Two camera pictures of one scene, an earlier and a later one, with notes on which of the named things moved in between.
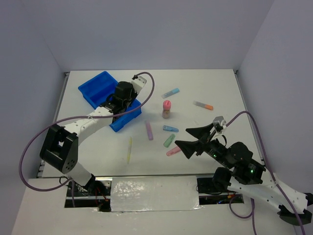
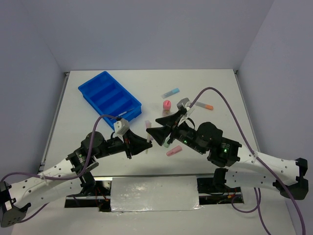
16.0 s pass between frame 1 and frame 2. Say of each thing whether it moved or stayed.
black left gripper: moved
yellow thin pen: moved
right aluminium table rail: stayed
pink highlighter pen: stayed
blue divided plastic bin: stayed
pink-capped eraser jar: stayed
